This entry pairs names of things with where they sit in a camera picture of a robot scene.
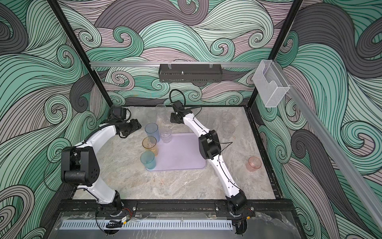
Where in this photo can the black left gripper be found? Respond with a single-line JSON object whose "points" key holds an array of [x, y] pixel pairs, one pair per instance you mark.
{"points": [[136, 125]]}

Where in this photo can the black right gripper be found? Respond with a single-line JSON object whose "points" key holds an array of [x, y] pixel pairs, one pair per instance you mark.
{"points": [[172, 117]]}

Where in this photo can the clear tall glass back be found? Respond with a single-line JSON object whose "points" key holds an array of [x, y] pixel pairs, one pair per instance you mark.
{"points": [[161, 112]]}

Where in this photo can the clear faceted glass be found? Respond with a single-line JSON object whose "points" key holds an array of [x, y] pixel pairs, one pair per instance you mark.
{"points": [[151, 116]]}

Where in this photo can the blue transparent tall glass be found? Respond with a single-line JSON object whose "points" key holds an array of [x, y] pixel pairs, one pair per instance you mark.
{"points": [[152, 129]]}

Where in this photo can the lilac plastic tray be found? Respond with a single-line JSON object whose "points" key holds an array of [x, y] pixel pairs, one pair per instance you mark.
{"points": [[181, 153]]}

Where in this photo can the yellow transparent tall glass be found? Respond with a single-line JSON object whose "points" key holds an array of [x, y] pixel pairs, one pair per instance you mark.
{"points": [[150, 143]]}

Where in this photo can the teal frosted tall glass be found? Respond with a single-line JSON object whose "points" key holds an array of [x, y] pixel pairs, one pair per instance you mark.
{"points": [[147, 158]]}

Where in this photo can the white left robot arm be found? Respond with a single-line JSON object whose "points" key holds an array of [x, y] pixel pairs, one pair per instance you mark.
{"points": [[79, 164]]}

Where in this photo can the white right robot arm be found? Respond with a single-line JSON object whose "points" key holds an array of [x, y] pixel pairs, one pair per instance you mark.
{"points": [[210, 148]]}

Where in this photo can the pink transparent short glass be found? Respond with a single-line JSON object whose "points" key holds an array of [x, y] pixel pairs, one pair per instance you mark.
{"points": [[254, 163]]}

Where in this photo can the black perforated wall box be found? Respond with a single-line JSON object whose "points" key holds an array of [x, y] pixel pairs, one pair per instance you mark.
{"points": [[190, 73]]}

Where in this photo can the aluminium rail back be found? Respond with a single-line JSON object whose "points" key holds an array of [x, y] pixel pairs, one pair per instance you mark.
{"points": [[95, 64]]}

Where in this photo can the aluminium rail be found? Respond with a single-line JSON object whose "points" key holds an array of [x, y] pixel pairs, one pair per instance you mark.
{"points": [[363, 190], [95, 64]]}

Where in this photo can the black corner frame post left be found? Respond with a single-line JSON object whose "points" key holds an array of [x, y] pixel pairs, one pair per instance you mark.
{"points": [[78, 48]]}

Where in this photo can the black corner frame post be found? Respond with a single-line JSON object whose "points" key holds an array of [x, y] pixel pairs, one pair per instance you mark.
{"points": [[78, 48], [285, 28]]}

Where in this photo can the clear acrylic wall holder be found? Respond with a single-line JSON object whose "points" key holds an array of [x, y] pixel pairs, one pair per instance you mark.
{"points": [[271, 83]]}

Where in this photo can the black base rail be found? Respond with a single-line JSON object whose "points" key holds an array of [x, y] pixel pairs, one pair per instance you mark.
{"points": [[220, 207]]}

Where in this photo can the white slotted cable duct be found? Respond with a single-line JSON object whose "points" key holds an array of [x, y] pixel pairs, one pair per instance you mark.
{"points": [[150, 225]]}

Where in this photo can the black corner frame post right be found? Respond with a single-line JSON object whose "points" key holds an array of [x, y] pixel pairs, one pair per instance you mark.
{"points": [[285, 28]]}

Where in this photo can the aluminium rail right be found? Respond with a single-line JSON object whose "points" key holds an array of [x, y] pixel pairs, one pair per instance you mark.
{"points": [[363, 190]]}

